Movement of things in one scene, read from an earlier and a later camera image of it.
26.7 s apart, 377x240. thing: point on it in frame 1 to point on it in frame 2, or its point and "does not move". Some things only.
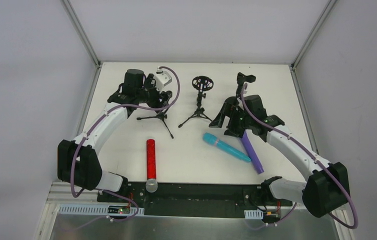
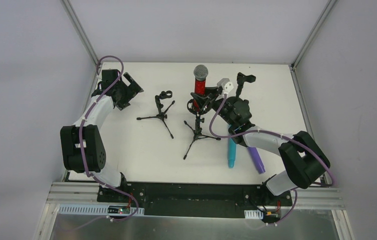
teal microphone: x=210 y=138 to x=231 y=152
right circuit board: x=271 y=218 does not move
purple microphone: x=253 y=151 does not move
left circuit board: x=118 y=209 does not move
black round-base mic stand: x=242 y=79 does not move
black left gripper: x=161 y=99 to x=131 y=87
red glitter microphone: x=151 y=184 to x=200 y=73
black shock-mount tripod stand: x=201 y=83 to x=198 y=105
